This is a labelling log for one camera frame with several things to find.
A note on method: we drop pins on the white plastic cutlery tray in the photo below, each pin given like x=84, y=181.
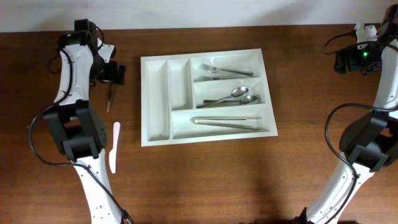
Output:
x=171, y=92

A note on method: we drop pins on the large metal spoon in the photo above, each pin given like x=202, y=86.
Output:
x=236, y=94
x=247, y=100

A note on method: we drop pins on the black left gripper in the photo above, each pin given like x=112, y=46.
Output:
x=112, y=77

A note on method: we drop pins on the metal fork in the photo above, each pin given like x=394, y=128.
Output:
x=213, y=69
x=215, y=78

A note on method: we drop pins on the pink and white plastic knife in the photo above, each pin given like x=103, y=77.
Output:
x=114, y=151

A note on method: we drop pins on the small metal spoon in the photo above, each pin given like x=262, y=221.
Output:
x=110, y=97

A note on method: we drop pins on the metal chopstick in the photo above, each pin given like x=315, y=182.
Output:
x=225, y=118
x=237, y=126

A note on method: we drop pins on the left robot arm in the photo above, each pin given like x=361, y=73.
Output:
x=77, y=130

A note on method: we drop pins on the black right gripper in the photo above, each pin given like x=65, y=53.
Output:
x=352, y=63

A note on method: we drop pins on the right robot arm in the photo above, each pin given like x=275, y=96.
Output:
x=369, y=143

